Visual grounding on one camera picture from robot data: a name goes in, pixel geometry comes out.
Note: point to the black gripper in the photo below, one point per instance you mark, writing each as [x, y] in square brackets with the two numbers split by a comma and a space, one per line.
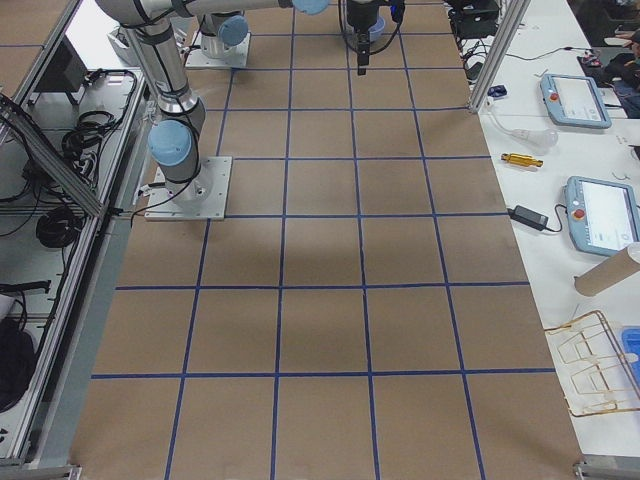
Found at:
[361, 15]

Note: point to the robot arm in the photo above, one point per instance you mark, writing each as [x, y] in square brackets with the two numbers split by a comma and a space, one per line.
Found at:
[174, 141]
[222, 32]

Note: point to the blue bowl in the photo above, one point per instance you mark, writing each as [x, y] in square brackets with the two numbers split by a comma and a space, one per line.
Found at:
[377, 29]

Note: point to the small blue black box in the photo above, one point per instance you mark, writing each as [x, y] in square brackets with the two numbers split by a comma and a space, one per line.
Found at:
[497, 91]

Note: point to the clear light bulb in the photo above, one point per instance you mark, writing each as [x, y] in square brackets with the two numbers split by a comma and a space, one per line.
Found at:
[542, 139]

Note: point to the far teach pendant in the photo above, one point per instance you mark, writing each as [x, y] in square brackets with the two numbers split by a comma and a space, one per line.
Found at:
[574, 101]

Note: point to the teach pendant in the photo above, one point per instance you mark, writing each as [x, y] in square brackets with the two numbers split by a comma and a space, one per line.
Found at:
[574, 101]
[603, 216]

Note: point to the black power adapter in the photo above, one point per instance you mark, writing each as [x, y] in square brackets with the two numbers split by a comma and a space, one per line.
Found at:
[528, 217]

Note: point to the near teach pendant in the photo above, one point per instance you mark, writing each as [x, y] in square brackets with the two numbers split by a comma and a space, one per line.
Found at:
[603, 216]

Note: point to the cardboard tube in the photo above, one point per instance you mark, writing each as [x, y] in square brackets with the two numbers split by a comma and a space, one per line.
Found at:
[609, 272]

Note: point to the blue plastic bin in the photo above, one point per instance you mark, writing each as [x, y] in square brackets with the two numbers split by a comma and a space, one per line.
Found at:
[627, 344]

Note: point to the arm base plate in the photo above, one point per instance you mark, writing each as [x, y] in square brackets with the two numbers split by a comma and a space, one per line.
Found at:
[205, 198]
[235, 57]

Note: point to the aluminium frame post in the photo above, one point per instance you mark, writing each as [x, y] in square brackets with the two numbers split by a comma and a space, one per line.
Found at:
[506, 31]

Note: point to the gold wire rack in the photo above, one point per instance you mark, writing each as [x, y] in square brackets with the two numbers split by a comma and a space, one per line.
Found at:
[595, 371]

